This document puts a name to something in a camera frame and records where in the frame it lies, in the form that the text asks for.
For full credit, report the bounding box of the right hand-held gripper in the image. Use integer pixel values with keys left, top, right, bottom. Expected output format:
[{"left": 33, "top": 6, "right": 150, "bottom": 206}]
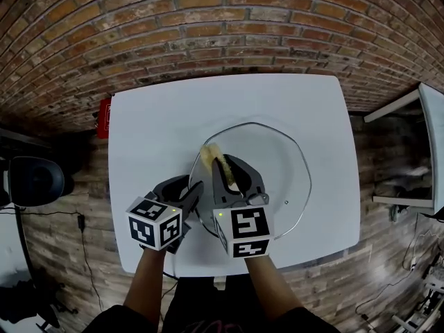
[{"left": 211, "top": 153, "right": 273, "bottom": 259}]

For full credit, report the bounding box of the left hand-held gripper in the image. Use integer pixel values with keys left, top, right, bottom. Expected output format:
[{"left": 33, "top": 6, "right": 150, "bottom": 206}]
[{"left": 125, "top": 174, "right": 206, "bottom": 255}]

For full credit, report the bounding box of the yellow sponge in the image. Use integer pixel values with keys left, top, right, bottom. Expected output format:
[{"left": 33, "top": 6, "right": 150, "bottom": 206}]
[{"left": 200, "top": 143, "right": 241, "bottom": 193}]

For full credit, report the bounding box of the clear glass plate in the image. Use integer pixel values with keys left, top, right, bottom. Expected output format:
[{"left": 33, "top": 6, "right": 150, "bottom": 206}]
[{"left": 187, "top": 121, "right": 313, "bottom": 239}]

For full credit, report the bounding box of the person's right forearm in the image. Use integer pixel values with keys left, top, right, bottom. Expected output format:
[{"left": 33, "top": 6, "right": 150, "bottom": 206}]
[{"left": 244, "top": 255, "right": 307, "bottom": 323}]

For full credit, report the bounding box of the person's left forearm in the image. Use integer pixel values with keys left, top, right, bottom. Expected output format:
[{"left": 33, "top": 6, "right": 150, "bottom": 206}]
[{"left": 123, "top": 246, "right": 167, "bottom": 321}]

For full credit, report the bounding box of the red metal box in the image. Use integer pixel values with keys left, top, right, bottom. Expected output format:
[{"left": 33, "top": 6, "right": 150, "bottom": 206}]
[{"left": 94, "top": 97, "right": 114, "bottom": 140}]

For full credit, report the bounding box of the person's black clothing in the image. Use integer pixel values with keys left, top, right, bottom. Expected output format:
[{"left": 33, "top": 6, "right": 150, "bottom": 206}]
[{"left": 81, "top": 274, "right": 343, "bottom": 333}]

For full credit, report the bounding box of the black office chair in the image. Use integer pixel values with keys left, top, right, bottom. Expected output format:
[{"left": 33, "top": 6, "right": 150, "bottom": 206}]
[{"left": 0, "top": 153, "right": 76, "bottom": 208}]

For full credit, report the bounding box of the white side table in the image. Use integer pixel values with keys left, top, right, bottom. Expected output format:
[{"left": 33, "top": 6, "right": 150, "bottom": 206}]
[{"left": 363, "top": 81, "right": 444, "bottom": 219}]

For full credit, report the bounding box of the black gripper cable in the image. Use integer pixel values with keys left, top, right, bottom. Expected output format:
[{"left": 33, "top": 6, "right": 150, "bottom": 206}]
[{"left": 162, "top": 251, "right": 180, "bottom": 293}]

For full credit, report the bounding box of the black power adapter cable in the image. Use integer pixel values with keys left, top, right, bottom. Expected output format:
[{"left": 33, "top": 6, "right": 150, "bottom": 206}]
[{"left": 15, "top": 210, "right": 105, "bottom": 314}]

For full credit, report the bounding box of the white metal frame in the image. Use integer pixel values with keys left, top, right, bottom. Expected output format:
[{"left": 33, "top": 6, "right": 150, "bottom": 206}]
[{"left": 391, "top": 254, "right": 444, "bottom": 333}]

